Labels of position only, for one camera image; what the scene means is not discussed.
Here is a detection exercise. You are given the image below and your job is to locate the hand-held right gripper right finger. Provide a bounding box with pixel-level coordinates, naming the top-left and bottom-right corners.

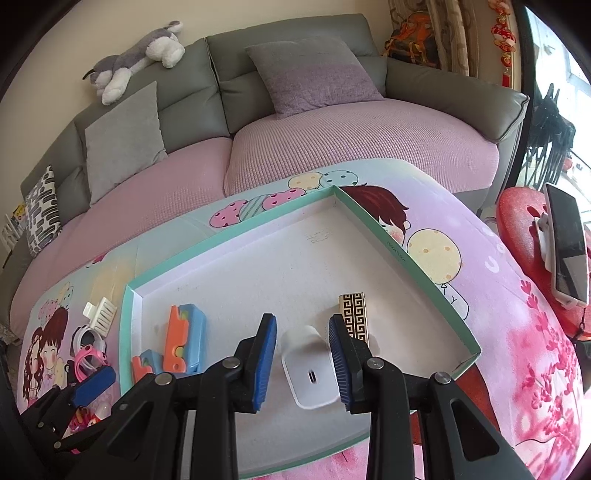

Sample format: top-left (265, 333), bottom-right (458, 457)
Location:
top-left (328, 314), bottom-right (532, 480)

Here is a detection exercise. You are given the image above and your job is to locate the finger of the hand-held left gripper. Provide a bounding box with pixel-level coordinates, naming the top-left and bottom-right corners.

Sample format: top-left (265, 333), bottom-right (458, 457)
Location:
top-left (21, 367), bottom-right (117, 428)
top-left (39, 413), bottom-right (118, 457)

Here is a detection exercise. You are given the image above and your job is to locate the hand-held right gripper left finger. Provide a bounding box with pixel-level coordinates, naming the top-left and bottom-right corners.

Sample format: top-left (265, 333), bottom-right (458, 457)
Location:
top-left (92, 314), bottom-right (278, 480)

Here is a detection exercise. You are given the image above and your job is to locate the white charger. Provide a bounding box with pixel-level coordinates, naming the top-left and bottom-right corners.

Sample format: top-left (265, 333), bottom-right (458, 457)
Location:
top-left (281, 325), bottom-right (342, 411)

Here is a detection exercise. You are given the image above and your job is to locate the white wristband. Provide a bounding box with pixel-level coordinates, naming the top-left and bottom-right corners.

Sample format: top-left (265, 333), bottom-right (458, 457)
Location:
top-left (71, 325), bottom-right (107, 356)

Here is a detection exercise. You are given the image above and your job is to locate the teal-edged cardboard box tray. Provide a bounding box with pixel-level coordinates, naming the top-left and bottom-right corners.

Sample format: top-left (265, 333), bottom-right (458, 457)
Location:
top-left (119, 185), bottom-right (482, 478)

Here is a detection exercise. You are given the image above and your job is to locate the pink plastic toy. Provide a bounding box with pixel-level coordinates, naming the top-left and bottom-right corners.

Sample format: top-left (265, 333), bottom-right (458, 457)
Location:
top-left (74, 346), bottom-right (109, 381)

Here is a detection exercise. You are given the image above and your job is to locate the small orange blue toy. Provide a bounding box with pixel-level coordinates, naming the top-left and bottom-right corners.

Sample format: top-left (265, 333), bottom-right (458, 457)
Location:
top-left (132, 349), bottom-right (164, 384)

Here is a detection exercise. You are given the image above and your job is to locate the black gold patterned box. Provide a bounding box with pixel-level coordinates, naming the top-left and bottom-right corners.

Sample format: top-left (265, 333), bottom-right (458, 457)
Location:
top-left (338, 292), bottom-right (371, 347)

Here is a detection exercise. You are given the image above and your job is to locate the white hair claw clip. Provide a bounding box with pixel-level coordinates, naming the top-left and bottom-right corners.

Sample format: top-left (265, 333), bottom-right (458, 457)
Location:
top-left (83, 298), bottom-right (117, 334)

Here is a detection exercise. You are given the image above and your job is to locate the large orange blue toy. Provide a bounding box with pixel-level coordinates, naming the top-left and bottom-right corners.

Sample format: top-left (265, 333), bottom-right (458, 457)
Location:
top-left (163, 303), bottom-right (207, 374)

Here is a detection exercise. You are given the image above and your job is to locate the white book rack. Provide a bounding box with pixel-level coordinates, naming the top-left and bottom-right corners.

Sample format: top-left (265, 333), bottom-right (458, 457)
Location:
top-left (0, 203), bottom-right (28, 252)

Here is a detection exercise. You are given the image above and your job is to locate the black white patterned pillow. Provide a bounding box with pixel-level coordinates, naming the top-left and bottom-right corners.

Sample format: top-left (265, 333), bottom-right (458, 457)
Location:
top-left (24, 165), bottom-right (62, 258)

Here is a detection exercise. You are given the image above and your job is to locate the red stool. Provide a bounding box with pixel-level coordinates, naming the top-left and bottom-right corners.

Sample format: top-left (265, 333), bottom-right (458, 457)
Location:
top-left (496, 187), bottom-right (591, 342)

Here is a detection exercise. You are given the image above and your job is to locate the grey sofa with pink cover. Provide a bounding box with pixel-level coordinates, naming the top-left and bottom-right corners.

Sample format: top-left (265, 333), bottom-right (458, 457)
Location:
top-left (0, 13), bottom-right (531, 342)

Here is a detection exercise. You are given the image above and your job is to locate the grey pillow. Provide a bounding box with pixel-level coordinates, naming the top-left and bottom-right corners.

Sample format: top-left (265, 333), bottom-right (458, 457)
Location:
top-left (84, 80), bottom-right (168, 206)

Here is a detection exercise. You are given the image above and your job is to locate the smartphone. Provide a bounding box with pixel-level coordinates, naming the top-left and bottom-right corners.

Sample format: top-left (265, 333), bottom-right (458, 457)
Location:
top-left (545, 183), bottom-right (591, 301)

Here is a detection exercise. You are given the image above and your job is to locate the purple pillow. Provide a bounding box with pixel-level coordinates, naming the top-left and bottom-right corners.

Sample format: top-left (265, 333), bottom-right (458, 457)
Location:
top-left (245, 36), bottom-right (385, 120)

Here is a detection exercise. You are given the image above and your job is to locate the black drying rack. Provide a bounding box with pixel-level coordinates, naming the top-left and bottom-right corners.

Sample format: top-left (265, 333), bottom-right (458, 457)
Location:
top-left (531, 83), bottom-right (578, 192)

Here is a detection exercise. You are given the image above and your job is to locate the orange bag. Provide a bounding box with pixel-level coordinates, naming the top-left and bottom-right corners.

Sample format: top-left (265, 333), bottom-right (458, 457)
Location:
top-left (383, 11), bottom-right (441, 70)

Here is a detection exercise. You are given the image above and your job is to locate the grey white plush dog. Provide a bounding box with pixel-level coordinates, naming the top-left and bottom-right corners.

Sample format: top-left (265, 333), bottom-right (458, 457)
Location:
top-left (83, 20), bottom-right (186, 106)

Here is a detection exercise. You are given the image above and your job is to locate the patterned curtain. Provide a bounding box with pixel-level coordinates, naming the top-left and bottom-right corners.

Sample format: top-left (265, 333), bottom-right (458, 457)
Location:
top-left (388, 0), bottom-right (481, 77)

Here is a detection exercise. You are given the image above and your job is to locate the red hanging ornament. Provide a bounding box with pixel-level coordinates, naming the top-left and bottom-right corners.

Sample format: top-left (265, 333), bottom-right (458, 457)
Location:
top-left (490, 0), bottom-right (517, 88)

